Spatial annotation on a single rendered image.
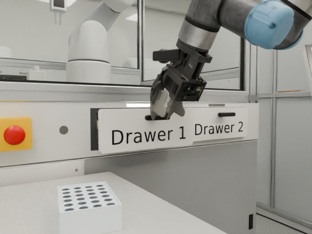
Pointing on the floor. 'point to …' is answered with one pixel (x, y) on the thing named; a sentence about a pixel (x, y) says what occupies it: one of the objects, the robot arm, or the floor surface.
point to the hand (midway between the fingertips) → (159, 113)
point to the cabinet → (172, 178)
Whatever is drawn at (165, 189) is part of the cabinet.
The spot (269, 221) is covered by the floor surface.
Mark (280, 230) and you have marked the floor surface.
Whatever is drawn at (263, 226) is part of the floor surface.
